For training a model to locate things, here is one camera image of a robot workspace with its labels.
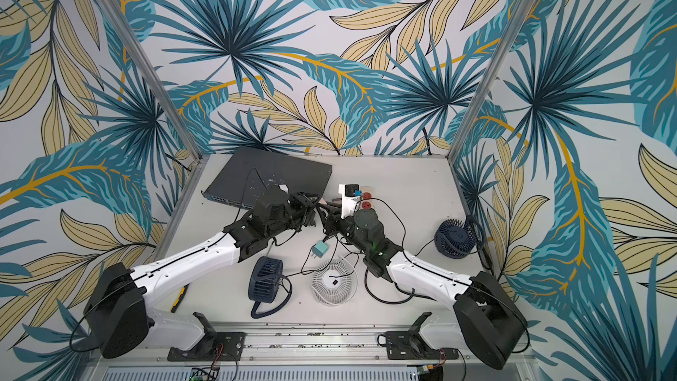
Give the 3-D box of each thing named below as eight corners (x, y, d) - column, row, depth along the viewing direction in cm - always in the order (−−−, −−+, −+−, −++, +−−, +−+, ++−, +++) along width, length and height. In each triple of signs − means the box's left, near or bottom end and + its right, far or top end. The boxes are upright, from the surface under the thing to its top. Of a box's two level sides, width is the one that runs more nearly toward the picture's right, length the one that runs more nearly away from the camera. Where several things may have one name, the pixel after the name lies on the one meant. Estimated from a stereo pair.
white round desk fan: (312, 307, 81) (310, 301, 76) (315, 264, 90) (313, 256, 85) (356, 307, 82) (358, 301, 76) (355, 264, 90) (356, 256, 85)
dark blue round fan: (436, 259, 92) (444, 248, 85) (428, 227, 100) (435, 215, 93) (471, 259, 93) (482, 249, 86) (461, 228, 100) (470, 215, 93)
